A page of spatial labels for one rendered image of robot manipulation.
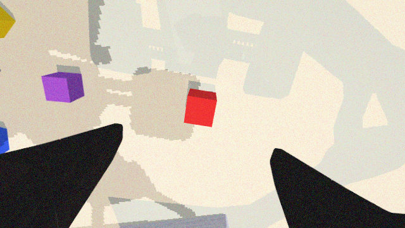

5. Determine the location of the purple cube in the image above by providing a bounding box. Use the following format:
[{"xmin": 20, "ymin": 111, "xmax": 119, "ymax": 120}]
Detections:
[{"xmin": 41, "ymin": 72, "xmax": 85, "ymax": 103}]

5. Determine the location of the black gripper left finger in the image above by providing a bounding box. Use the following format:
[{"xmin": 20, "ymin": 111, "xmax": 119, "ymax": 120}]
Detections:
[{"xmin": 0, "ymin": 123, "xmax": 123, "ymax": 228}]

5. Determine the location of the yellow block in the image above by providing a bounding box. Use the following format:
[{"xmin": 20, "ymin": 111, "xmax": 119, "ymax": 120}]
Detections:
[{"xmin": 0, "ymin": 7, "xmax": 15, "ymax": 38}]

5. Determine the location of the red block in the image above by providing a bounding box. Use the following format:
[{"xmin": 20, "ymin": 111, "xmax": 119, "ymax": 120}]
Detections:
[{"xmin": 184, "ymin": 89, "xmax": 217, "ymax": 127}]

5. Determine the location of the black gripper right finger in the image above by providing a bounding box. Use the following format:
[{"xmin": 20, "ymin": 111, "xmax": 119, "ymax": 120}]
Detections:
[{"xmin": 270, "ymin": 148, "xmax": 405, "ymax": 228}]

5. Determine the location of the blue block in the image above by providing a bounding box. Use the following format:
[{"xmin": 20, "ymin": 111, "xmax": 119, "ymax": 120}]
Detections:
[{"xmin": 0, "ymin": 128, "xmax": 10, "ymax": 154}]

